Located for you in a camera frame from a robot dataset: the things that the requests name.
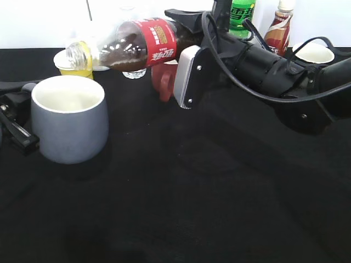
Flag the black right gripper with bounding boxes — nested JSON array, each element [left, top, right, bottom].
[[164, 9, 263, 107]]

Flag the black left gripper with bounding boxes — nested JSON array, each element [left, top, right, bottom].
[[0, 79, 42, 156]]

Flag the cola bottle red label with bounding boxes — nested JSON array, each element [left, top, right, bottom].
[[66, 18, 203, 72]]

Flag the grey ceramic mug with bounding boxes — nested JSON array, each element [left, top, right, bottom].
[[23, 75, 109, 164]]

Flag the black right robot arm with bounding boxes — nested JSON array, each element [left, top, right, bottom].
[[165, 7, 350, 135]]

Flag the green sprite bottle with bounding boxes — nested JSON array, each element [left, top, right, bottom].
[[229, 0, 256, 38]]

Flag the yellow paper cup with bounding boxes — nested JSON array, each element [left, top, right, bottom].
[[53, 50, 93, 79]]

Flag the red ceramic mug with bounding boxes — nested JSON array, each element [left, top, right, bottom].
[[151, 60, 178, 102]]

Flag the clear water bottle green label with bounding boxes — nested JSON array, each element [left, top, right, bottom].
[[119, 3, 146, 79]]

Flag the white ceramic mug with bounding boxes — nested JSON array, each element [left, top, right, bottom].
[[65, 21, 121, 71]]

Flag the brown nescafe coffee bottle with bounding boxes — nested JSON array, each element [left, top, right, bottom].
[[264, 0, 296, 56]]

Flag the black ceramic mug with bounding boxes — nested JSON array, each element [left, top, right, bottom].
[[294, 42, 335, 64]]

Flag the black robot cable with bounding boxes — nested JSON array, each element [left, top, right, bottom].
[[201, 10, 351, 103]]

